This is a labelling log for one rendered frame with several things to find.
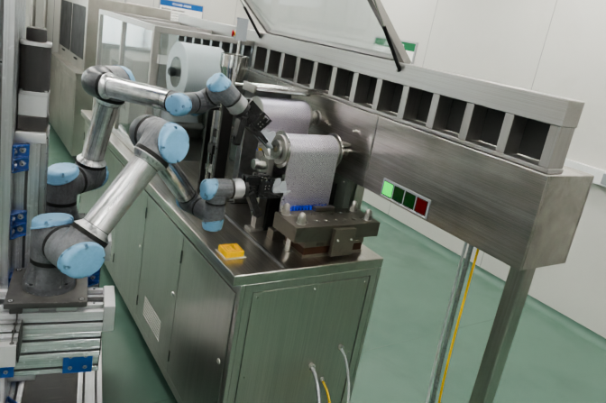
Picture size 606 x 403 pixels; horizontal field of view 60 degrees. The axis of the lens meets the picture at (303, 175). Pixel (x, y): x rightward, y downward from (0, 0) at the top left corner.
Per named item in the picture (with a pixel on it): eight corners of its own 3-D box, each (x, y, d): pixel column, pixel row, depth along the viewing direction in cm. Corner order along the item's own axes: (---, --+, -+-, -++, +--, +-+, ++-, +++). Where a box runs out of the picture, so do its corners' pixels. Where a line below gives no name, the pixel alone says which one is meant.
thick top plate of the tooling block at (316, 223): (272, 225, 204) (274, 211, 202) (353, 220, 226) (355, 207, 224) (294, 243, 191) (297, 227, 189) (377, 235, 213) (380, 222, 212)
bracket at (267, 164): (243, 227, 216) (254, 155, 208) (257, 226, 220) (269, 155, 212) (249, 232, 212) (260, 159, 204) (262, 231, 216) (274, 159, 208)
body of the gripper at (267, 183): (277, 178, 198) (248, 178, 191) (273, 199, 200) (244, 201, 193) (267, 171, 204) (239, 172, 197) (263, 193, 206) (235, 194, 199)
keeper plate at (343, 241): (327, 254, 202) (333, 227, 199) (348, 251, 207) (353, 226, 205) (331, 257, 200) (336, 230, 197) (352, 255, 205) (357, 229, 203)
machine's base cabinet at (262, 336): (77, 227, 397) (84, 114, 375) (160, 223, 433) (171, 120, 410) (206, 490, 199) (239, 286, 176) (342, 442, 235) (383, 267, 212)
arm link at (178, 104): (66, 62, 187) (186, 90, 172) (88, 62, 197) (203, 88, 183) (64, 95, 190) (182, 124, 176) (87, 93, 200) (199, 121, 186)
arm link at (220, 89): (205, 77, 189) (224, 67, 186) (224, 98, 196) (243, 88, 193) (202, 90, 184) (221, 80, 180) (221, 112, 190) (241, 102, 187)
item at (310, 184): (279, 207, 208) (287, 162, 203) (327, 205, 221) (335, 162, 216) (280, 207, 207) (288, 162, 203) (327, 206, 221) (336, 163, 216)
